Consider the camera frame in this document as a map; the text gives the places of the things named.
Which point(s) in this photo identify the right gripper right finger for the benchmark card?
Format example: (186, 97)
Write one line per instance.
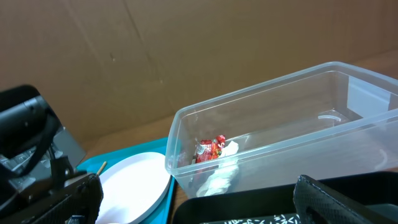
(317, 203)

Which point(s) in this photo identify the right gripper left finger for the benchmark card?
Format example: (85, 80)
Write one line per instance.
(53, 200)

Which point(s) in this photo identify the white tissue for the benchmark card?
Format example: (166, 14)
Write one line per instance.
(217, 179)

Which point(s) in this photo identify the red snack wrapper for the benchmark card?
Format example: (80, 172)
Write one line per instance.
(209, 149)

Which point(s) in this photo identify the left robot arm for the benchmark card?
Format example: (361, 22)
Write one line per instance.
(24, 116)

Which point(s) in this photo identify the grey dishwasher rack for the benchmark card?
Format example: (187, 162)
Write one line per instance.
(63, 145)

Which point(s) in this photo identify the black waste tray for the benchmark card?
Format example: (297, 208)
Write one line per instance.
(377, 191)

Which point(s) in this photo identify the clear plastic waste bin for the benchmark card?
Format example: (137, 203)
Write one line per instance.
(330, 120)

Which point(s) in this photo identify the right wooden chopstick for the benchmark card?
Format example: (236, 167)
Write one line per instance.
(99, 171)

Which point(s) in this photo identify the large white plate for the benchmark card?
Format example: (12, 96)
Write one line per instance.
(133, 188)

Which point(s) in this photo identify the teal serving tray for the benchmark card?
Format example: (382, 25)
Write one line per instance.
(161, 212)

